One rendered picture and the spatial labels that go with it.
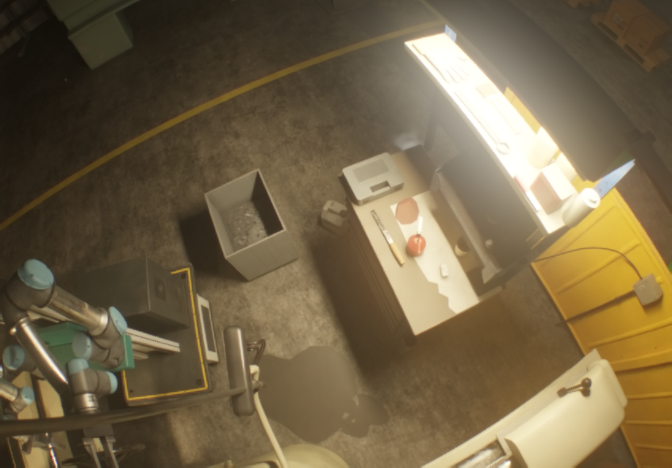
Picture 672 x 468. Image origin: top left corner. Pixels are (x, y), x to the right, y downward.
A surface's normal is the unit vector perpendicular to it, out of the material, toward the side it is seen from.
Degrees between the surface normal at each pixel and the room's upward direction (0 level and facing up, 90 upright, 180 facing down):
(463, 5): 58
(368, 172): 0
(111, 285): 0
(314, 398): 0
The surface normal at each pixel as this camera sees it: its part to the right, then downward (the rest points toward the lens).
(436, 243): -0.07, -0.43
